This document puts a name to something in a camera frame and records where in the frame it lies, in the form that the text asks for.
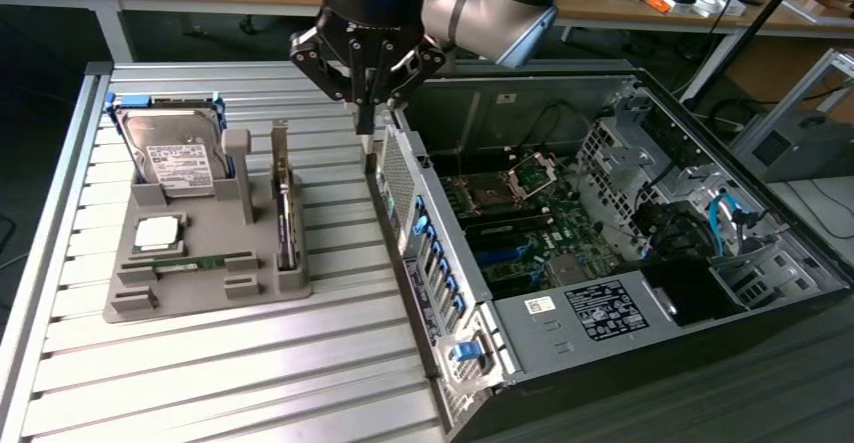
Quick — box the Nvidia Quadro graphics card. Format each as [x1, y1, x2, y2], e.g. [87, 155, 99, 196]
[270, 118, 301, 270]

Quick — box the metal socket cover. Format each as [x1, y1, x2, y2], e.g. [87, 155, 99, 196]
[506, 152, 560, 199]

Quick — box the hard disk in blue caddy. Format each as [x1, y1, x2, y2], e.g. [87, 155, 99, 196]
[105, 91, 234, 200]

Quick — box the CPU socket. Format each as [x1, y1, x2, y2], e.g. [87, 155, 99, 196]
[466, 172, 520, 209]

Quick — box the blue expansion slot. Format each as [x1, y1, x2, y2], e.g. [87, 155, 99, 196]
[477, 242, 533, 267]

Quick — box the green motherboard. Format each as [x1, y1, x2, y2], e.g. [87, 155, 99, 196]
[437, 150, 646, 287]

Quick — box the silver CPU chip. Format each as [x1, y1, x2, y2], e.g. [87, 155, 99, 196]
[133, 217, 183, 253]

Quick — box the green RAM stick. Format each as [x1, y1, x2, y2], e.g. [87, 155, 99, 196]
[151, 256, 229, 270]

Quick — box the silver chipset heatsink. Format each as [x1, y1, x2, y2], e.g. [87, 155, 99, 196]
[548, 254, 590, 284]

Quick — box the white small box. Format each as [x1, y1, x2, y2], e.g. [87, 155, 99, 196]
[693, 0, 748, 18]

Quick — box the grey printed parts rack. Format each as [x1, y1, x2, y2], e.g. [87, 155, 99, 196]
[103, 127, 315, 324]

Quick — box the black stand pole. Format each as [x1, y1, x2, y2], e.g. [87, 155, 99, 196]
[678, 0, 821, 103]

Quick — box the grey power supply unit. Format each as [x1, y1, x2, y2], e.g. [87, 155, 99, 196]
[493, 277, 676, 372]

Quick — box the grey desktop computer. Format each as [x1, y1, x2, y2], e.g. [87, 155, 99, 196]
[730, 107, 854, 184]

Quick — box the grey metal disk bay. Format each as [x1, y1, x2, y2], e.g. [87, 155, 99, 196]
[706, 240, 827, 312]

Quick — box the black open PC case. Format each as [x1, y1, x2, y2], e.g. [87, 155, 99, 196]
[362, 59, 854, 443]

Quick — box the black disk cable bundle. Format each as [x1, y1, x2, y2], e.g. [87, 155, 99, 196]
[630, 201, 710, 259]

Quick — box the blue disk wire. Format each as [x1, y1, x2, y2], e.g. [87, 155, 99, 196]
[708, 189, 750, 257]

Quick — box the aluminium profile frame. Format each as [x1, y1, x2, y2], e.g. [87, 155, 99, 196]
[787, 46, 854, 114]

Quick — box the grey flat wire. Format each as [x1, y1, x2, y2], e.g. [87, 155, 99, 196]
[710, 242, 784, 269]

